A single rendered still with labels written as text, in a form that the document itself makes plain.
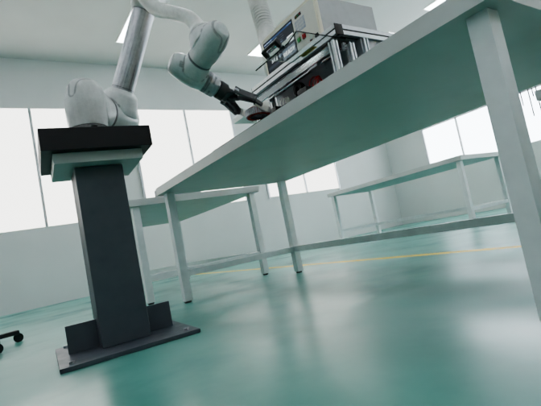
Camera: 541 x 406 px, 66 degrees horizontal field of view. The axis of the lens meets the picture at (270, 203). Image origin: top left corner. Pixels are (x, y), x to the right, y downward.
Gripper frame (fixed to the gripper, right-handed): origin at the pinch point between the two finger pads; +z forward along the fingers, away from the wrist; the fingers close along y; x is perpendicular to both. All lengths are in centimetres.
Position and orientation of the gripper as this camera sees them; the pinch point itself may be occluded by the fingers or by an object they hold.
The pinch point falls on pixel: (257, 112)
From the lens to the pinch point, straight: 184.1
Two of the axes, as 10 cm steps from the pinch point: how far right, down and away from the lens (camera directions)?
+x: 2.5, -9.0, 3.5
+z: 8.1, 3.9, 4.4
